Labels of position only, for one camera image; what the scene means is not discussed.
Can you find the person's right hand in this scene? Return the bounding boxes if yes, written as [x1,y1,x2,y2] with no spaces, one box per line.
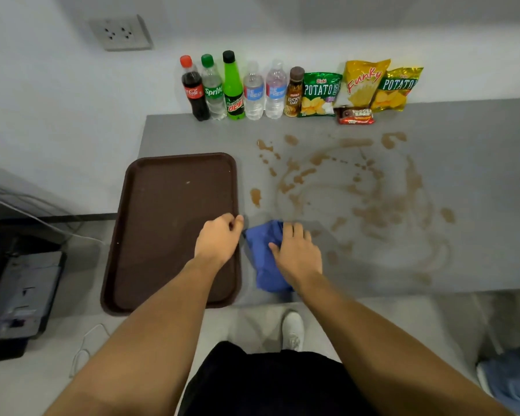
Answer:
[268,222,323,294]

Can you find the person's left hand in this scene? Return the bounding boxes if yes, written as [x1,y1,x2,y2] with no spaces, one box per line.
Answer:
[194,213,245,274]

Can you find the blue cleaning cloth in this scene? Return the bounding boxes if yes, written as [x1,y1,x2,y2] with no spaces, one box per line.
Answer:
[244,219,295,294]

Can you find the brown plastic serving tray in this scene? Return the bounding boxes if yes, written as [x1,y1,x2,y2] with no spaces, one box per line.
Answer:
[100,152,243,316]

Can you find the person's right forearm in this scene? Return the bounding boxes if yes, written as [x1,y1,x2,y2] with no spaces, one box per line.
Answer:
[292,273,517,416]

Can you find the person's left forearm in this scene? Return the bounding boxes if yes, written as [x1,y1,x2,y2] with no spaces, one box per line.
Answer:
[43,257,226,416]

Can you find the brown liquid spill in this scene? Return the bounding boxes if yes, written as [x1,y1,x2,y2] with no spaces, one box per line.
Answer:
[250,132,456,286]

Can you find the white shoe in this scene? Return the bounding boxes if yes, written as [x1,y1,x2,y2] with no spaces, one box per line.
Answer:
[281,311,305,352]

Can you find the clear water bottle blue label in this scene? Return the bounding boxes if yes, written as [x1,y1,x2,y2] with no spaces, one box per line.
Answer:
[243,61,266,121]
[265,60,287,120]

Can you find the green soda bottle black cap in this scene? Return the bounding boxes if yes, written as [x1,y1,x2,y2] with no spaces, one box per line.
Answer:
[222,50,246,121]

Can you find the red brown biscuit packet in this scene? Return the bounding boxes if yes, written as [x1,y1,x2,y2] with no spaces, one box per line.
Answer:
[335,106,375,125]

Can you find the clear soda bottle green cap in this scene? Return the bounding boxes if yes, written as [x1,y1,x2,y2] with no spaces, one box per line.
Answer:
[200,54,228,121]

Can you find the black shorts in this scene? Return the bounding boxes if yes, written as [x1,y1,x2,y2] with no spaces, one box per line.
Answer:
[178,341,378,416]

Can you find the brown coffee drink bottle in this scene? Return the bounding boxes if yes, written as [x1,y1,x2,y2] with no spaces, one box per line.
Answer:
[284,66,305,118]

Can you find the dark cola bottle red cap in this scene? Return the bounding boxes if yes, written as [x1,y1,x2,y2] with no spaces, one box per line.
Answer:
[180,55,211,122]

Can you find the yellow green potato chips bag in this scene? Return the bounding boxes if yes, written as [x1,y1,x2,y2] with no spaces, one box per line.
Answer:
[371,67,424,112]

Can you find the black printer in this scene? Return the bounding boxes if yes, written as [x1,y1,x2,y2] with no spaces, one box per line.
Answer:
[0,231,68,364]

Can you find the blue fabric item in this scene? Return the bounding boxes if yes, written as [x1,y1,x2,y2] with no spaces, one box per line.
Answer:
[477,341,520,416]

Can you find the thin white cable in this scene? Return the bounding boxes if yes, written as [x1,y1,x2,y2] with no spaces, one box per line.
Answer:
[0,192,107,246]

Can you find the white wall power socket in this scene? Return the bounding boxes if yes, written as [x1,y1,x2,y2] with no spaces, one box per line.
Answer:
[89,14,153,52]

